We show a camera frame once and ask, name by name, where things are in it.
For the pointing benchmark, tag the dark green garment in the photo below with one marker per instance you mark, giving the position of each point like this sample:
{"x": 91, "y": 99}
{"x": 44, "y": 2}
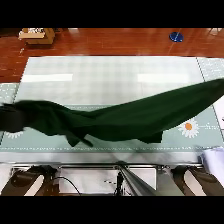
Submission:
{"x": 140, "y": 116}

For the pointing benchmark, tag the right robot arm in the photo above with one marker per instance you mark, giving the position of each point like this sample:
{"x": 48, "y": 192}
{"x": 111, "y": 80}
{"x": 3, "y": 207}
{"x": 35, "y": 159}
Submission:
{"x": 200, "y": 181}

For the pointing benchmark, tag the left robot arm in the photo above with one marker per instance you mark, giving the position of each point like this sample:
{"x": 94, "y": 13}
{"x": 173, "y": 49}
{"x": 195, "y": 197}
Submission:
{"x": 25, "y": 181}

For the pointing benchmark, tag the blue round object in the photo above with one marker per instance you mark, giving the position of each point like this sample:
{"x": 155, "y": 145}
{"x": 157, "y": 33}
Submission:
{"x": 175, "y": 36}

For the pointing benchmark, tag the cardboard box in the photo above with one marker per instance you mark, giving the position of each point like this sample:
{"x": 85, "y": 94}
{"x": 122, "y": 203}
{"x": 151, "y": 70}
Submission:
{"x": 37, "y": 35}

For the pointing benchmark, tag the silver frame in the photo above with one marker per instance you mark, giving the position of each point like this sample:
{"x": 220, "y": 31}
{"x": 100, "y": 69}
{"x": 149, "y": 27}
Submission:
{"x": 135, "y": 181}

